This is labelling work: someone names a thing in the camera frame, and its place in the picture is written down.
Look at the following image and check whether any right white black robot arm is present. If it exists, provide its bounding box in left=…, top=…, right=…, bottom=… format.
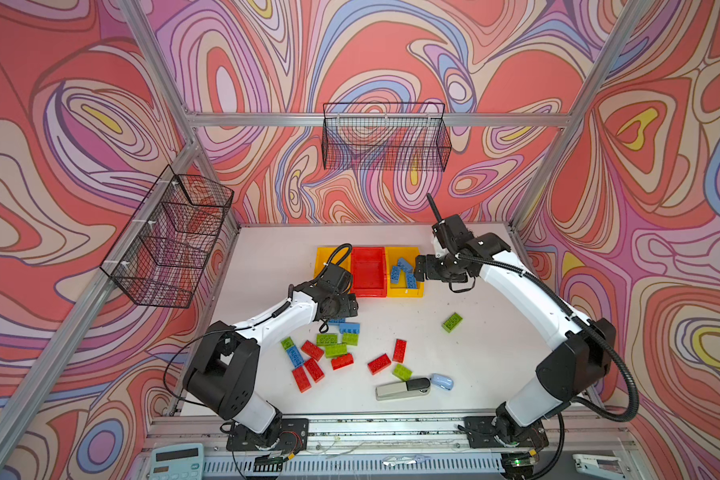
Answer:
left=414, top=213, right=640, bottom=447

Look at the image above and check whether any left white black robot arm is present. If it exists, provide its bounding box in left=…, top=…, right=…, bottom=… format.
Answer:
left=182, top=243, right=358, bottom=436

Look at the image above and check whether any left yellow plastic bin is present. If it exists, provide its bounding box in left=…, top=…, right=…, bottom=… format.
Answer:
left=313, top=246, right=351, bottom=277

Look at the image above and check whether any yellow plastic bin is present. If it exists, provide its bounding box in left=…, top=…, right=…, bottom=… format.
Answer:
left=385, top=246, right=424, bottom=298
left=313, top=246, right=351, bottom=277

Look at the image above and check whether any red plastic bin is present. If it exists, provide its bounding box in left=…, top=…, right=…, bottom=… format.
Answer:
left=351, top=247, right=387, bottom=298

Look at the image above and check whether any red lego brick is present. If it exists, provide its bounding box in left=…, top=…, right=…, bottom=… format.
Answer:
left=304, top=358, right=325, bottom=383
left=367, top=354, right=392, bottom=375
left=392, top=339, right=407, bottom=363
left=292, top=366, right=312, bottom=393
left=301, top=340, right=325, bottom=362
left=331, top=353, right=354, bottom=370

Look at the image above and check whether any small green lego brick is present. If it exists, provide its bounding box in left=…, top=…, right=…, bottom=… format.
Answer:
left=281, top=337, right=295, bottom=351

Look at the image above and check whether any right yellow plastic bin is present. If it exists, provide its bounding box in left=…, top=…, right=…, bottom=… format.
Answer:
left=385, top=246, right=424, bottom=298

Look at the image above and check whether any grey black stapler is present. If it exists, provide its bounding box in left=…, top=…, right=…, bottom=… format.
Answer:
left=375, top=378, right=431, bottom=401

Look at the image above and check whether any light blue computer mouse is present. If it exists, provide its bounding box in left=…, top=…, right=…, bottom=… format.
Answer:
left=430, top=373, right=454, bottom=391

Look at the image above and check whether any white calculator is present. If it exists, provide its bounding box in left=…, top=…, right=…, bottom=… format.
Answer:
left=147, top=443, right=205, bottom=480

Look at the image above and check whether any white label device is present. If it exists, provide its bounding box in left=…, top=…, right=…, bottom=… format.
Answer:
left=572, top=454, right=627, bottom=480

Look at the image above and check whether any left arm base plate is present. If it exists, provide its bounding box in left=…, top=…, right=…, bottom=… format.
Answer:
left=226, top=417, right=310, bottom=454

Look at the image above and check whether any back black wire basket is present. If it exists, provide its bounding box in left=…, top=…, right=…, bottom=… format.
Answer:
left=321, top=100, right=452, bottom=172

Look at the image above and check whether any black wire basket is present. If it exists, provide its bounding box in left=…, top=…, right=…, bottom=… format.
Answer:
left=99, top=166, right=234, bottom=309
left=321, top=100, right=452, bottom=172

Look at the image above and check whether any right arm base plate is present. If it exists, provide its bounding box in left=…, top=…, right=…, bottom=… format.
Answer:
left=458, top=416, right=549, bottom=449

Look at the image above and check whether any left black wire basket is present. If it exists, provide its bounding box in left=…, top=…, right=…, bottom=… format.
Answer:
left=99, top=166, right=234, bottom=309

